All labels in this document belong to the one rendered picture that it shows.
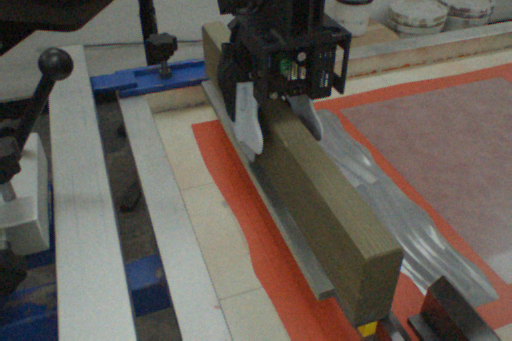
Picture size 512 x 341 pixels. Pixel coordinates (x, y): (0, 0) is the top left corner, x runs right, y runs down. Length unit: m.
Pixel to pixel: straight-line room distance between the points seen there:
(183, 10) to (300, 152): 2.21
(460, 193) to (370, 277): 0.31
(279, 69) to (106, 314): 0.22
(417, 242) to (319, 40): 0.26
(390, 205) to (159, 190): 0.26
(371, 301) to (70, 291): 0.22
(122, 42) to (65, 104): 1.97
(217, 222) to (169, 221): 0.07
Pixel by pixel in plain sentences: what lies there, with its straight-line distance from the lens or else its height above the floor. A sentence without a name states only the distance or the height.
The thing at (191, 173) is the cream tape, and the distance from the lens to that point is 0.60.
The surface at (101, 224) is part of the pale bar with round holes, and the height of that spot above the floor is 1.04.
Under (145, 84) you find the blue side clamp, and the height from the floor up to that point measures 1.00.
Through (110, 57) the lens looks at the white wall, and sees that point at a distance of 2.60.
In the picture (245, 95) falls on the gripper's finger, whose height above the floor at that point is 1.12.
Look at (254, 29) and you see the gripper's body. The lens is 0.37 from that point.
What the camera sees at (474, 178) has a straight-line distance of 0.65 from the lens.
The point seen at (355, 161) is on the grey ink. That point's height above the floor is 0.96.
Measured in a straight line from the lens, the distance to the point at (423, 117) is 0.75.
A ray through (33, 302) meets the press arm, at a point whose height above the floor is 0.92.
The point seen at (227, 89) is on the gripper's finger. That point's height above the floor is 1.13.
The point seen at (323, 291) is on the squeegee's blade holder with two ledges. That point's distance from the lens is 0.37.
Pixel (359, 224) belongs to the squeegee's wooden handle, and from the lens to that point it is 0.33.
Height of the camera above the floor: 1.34
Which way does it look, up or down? 37 degrees down
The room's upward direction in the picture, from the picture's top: straight up
